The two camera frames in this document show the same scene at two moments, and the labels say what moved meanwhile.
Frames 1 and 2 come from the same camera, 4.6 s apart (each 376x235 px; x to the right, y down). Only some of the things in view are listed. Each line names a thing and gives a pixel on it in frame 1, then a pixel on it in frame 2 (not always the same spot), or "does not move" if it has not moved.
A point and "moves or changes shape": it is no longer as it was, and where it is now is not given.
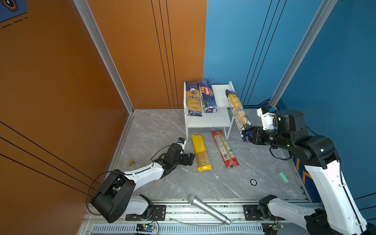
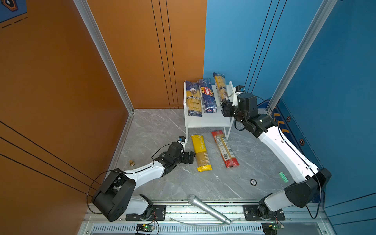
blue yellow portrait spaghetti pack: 240,115 moves or changes shape
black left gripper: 186,162 does not move
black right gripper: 256,138 -> 226,110
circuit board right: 276,225 does not move
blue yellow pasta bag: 193,99 does not move
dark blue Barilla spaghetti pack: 208,95 does not move
